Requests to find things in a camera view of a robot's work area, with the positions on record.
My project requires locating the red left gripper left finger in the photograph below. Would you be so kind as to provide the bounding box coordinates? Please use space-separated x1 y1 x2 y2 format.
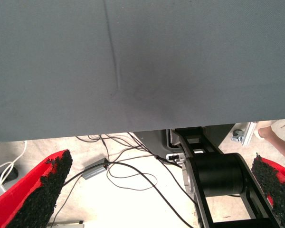
0 149 73 228

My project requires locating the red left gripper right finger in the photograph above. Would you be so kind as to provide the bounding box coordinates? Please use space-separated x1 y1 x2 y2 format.
251 152 285 228

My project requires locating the black floor foot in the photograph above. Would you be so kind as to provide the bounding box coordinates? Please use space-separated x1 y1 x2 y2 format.
0 167 19 183

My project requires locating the person's bare leg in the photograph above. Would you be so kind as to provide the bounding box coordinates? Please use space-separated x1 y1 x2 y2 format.
258 125 285 166

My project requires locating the silver metal bar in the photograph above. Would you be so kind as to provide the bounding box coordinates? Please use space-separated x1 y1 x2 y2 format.
47 220 85 228

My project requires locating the white shoe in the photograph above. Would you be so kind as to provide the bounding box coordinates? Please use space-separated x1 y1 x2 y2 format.
254 127 265 140

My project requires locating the aluminium profile bar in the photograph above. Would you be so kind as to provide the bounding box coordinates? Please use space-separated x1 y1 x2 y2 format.
241 121 259 147

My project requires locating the grey caster wheel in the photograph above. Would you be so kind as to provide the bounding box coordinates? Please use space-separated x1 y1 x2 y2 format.
231 129 244 143

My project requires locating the grey adapter box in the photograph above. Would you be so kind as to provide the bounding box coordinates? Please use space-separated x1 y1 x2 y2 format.
82 158 109 181

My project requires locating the white connector plug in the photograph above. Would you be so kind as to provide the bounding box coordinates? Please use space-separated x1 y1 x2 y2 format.
165 153 186 164

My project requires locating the dark grey base housing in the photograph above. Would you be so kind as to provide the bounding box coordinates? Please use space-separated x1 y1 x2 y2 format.
134 123 236 160

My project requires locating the dark grey table cloth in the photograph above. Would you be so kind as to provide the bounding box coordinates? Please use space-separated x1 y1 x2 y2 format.
0 0 285 143

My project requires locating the white cable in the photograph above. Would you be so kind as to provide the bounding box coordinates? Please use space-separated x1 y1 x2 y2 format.
0 162 15 198
0 140 28 171

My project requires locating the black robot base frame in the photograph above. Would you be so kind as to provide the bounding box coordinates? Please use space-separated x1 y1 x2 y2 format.
174 126 283 228

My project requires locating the thin black floor cable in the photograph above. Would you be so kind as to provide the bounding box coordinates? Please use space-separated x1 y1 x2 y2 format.
76 133 183 168

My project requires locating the thick black floor cable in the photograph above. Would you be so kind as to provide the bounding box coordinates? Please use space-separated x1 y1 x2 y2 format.
63 161 198 228

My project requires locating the thin black looped cable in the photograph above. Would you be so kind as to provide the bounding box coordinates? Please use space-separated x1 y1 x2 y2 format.
106 163 158 191

